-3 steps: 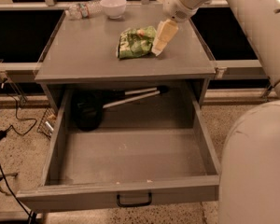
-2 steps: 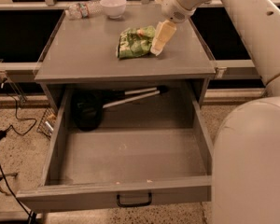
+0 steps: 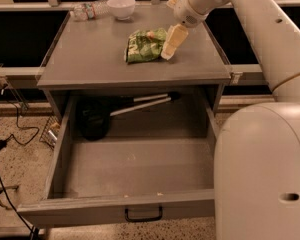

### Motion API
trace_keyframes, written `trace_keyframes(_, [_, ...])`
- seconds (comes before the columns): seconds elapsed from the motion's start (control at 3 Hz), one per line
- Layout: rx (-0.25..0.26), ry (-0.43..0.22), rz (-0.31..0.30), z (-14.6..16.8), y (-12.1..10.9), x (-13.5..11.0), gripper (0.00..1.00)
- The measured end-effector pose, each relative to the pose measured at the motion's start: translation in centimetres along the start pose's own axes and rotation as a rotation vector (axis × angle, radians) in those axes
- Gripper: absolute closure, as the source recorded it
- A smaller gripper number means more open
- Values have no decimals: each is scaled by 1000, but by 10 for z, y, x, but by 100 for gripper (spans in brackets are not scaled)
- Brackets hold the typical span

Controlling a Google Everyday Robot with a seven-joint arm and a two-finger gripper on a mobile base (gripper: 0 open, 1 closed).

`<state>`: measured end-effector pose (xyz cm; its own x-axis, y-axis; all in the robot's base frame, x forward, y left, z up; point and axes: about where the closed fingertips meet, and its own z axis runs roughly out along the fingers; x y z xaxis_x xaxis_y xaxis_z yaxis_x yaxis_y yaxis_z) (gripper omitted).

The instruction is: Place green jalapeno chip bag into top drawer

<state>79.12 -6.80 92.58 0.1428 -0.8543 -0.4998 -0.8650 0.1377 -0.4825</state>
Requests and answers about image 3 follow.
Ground metal railing bar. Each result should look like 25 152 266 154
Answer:
0 67 44 89

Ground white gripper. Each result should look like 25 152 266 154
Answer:
161 0 224 60

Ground grey open top drawer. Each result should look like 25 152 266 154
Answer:
18 89 218 228

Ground black power cable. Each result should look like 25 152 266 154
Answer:
0 83 41 240

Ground white ceramic bowl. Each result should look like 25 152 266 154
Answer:
107 0 136 20

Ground grey cabinet with top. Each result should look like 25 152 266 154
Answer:
38 4 230 118

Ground black drawer handle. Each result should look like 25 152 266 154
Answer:
124 206 163 223

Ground clear plastic water bottle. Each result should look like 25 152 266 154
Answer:
70 0 109 21

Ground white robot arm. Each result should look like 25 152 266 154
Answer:
169 0 300 240

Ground black wire basket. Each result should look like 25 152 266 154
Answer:
40 116 60 149

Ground green jalapeno chip bag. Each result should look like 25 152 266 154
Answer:
124 28 167 64

